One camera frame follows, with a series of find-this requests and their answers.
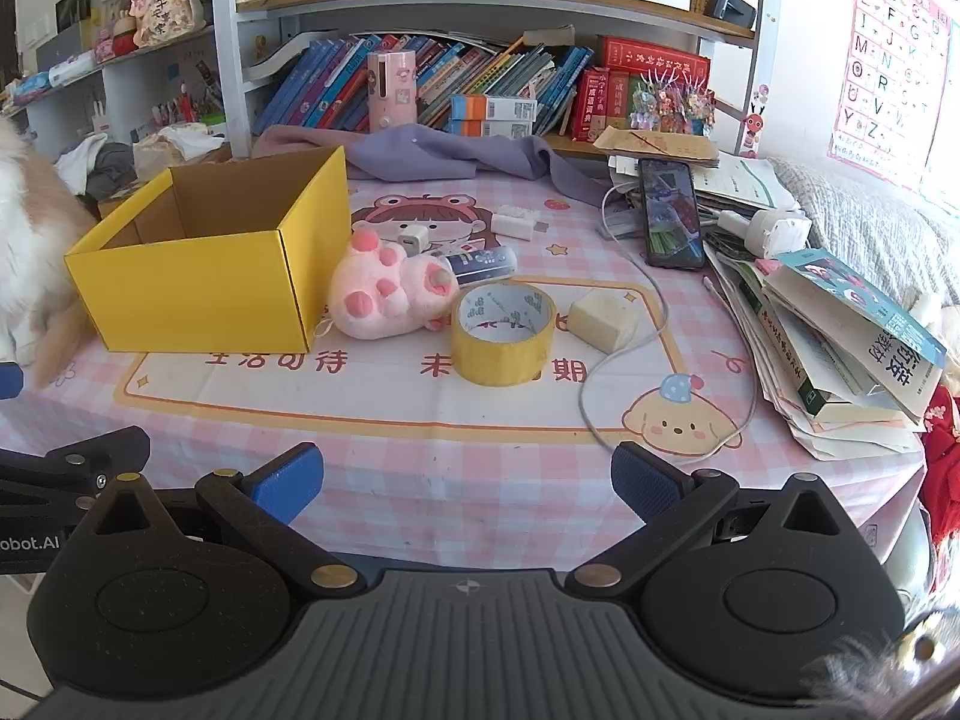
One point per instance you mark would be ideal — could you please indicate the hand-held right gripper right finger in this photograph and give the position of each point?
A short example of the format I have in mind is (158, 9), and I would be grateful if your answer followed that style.
(645, 484)

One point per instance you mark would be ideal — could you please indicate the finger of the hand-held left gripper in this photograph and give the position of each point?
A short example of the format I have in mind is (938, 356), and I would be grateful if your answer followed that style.
(82, 454)
(9, 381)

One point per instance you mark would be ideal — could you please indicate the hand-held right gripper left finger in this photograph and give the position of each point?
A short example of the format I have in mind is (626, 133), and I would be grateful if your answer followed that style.
(289, 484)

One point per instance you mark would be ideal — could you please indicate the cream foam block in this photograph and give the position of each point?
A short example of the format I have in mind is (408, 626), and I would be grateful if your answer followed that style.
(600, 322)

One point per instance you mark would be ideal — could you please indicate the yellow tape roll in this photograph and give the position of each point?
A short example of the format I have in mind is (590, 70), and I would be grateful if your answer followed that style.
(495, 364)

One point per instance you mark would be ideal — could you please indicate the yellow cardboard box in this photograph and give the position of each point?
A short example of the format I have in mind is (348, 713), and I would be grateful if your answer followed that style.
(187, 292)

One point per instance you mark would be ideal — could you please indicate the pink plush paw toy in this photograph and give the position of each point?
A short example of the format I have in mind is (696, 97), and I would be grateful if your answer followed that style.
(375, 292)

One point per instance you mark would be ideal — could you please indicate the small white charger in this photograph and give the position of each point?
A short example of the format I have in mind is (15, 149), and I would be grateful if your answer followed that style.
(411, 238)

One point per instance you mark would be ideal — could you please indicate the blue spray bottle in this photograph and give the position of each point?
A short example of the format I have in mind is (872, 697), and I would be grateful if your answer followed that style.
(480, 264)

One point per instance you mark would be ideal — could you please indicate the white eraser box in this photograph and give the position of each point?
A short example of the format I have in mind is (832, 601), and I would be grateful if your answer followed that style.
(514, 225)

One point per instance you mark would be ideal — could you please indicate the fluffy orange white cat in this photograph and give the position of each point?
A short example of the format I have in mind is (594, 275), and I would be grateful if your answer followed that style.
(30, 240)

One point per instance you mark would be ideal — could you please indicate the pile of worn workbooks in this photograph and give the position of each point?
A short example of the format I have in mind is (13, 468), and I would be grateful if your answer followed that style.
(795, 367)

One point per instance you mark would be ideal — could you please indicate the white cloth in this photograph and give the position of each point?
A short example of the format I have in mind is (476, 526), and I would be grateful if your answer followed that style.
(79, 157)

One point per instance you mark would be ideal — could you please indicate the grey cloth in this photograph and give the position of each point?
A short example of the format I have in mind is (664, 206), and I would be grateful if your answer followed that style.
(112, 169)

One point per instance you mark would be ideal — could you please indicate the black smartphone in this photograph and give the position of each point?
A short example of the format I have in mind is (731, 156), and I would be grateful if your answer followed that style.
(671, 214)

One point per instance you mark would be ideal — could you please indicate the teal cover book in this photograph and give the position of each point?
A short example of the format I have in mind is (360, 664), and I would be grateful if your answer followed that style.
(855, 307)

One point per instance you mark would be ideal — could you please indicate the white handheld device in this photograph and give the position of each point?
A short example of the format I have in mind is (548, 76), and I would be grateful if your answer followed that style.
(772, 229)

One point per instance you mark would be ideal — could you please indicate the crumpled plastic bag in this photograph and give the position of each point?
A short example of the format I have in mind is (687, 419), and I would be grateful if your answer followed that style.
(180, 146)

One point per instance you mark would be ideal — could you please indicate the grey fluffy trim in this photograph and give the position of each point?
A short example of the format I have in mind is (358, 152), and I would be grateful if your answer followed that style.
(870, 667)

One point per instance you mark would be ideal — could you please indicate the red patterned cloth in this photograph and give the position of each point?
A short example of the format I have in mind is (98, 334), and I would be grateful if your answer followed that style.
(943, 465)

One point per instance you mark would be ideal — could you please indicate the stack of white papers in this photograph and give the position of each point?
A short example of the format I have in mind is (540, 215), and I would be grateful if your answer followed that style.
(742, 184)

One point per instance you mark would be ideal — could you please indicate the grey cubby shelf unit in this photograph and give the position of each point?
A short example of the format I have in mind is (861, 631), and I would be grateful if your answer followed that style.
(120, 82)

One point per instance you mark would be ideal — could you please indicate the brown paper envelope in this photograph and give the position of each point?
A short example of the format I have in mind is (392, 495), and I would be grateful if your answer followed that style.
(652, 144)

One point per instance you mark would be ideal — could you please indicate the grey storage box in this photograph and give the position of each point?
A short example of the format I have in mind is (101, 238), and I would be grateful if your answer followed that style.
(64, 45)

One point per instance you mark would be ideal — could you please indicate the grey knit blanket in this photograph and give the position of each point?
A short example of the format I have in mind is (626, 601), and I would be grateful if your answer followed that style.
(862, 217)

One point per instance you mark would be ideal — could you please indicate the purple cloth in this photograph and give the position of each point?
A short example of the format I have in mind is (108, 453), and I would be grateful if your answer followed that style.
(420, 154)

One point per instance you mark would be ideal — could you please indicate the red cartoon sticker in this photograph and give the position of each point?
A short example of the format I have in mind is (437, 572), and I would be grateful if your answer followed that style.
(752, 124)

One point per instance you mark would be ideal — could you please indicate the colourful figurine bundle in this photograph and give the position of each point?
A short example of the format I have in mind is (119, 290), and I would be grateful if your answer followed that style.
(671, 105)

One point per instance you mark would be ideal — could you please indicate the small red dictionary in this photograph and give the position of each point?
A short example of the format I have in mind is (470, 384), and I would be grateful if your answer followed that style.
(591, 105)

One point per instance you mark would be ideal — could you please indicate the white bookshelf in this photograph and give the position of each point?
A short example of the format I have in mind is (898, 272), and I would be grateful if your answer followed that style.
(225, 52)

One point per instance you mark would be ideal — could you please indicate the row of thin blue books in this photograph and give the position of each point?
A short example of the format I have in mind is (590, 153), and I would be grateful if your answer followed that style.
(322, 82)

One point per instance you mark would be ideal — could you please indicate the pink cylindrical device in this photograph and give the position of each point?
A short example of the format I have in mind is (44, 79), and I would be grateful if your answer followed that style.
(390, 90)

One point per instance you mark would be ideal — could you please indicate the large red book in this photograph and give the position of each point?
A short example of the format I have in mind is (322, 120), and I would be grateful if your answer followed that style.
(652, 56)

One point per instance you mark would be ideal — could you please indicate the dark bookend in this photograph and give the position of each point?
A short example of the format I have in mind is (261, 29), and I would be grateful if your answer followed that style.
(731, 7)

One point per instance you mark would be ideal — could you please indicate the alphabet wall poster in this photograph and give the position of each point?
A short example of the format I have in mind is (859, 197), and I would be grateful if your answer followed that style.
(892, 52)

